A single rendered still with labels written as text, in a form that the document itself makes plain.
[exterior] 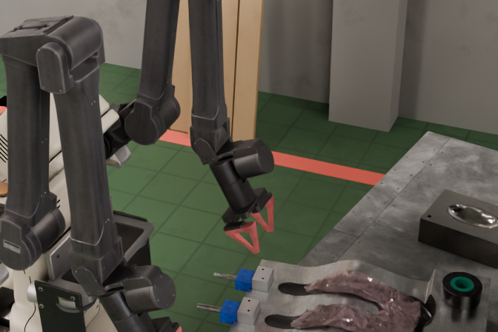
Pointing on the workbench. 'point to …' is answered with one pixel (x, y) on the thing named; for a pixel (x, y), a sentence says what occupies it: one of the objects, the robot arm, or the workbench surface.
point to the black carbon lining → (428, 310)
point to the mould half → (452, 324)
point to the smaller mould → (462, 227)
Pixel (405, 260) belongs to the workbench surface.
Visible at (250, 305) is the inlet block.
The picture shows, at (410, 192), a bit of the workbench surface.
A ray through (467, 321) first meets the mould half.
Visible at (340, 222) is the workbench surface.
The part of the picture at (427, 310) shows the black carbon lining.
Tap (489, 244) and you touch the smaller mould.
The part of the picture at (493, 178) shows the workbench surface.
